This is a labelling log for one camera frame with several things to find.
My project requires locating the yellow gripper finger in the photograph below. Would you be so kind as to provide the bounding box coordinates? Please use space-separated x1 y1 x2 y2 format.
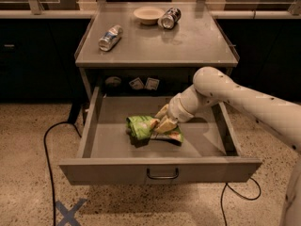
154 116 177 134
155 105 168 119

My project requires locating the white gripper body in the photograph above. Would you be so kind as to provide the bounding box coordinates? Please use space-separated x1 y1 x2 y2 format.
167 92 196 122

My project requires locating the green rice chip bag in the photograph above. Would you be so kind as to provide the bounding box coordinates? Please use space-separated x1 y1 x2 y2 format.
126 116 183 143

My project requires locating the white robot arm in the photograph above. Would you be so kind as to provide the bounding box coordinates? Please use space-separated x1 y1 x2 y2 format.
154 67 301 226

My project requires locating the open grey top drawer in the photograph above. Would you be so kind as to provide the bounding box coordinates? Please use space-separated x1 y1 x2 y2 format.
59 88 261 185

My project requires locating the white tag right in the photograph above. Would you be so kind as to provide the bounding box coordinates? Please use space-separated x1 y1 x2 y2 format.
145 77 160 90

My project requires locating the white tag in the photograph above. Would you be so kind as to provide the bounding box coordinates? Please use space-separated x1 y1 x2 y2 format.
129 77 144 90
145 77 160 90

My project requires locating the white tag left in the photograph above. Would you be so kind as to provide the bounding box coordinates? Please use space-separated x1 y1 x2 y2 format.
129 77 144 90

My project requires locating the grey metal cabinet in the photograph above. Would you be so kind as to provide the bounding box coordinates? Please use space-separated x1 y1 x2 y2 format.
76 2 238 95

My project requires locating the round dark object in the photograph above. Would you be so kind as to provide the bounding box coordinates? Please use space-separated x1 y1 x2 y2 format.
104 76 121 92

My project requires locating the silver soda can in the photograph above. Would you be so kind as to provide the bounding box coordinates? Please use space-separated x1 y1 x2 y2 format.
98 24 123 52

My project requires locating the blue tape cross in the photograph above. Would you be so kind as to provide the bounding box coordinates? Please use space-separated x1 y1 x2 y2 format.
55 199 87 226

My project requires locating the black drawer handle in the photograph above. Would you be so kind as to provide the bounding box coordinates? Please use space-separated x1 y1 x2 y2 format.
147 169 180 180

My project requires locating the black cable right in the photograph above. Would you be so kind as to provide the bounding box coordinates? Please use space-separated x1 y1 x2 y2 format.
219 177 262 226

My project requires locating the black cable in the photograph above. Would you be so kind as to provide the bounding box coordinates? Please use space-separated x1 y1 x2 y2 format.
42 121 83 226
219 177 262 226

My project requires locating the black cable left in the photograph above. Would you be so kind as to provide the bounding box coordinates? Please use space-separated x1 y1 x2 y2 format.
42 121 83 226

